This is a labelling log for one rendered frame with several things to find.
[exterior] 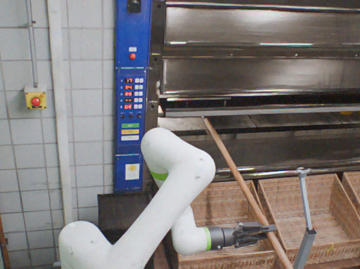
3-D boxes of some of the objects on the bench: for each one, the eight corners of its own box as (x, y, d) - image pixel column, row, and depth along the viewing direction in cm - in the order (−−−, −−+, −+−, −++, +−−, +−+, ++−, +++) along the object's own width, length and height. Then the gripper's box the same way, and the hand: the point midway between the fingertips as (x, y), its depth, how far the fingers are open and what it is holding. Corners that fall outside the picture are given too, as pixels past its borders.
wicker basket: (248, 212, 274) (256, 178, 260) (324, 204, 288) (336, 172, 273) (279, 270, 235) (290, 235, 220) (365, 257, 248) (380, 224, 233)
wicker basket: (159, 219, 261) (162, 184, 247) (245, 212, 274) (252, 178, 259) (175, 282, 222) (179, 246, 207) (273, 271, 234) (284, 235, 219)
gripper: (221, 216, 166) (275, 210, 172) (215, 244, 175) (267, 238, 181) (227, 229, 160) (283, 223, 166) (221, 258, 169) (274, 251, 175)
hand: (267, 232), depth 173 cm, fingers closed on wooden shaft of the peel, 3 cm apart
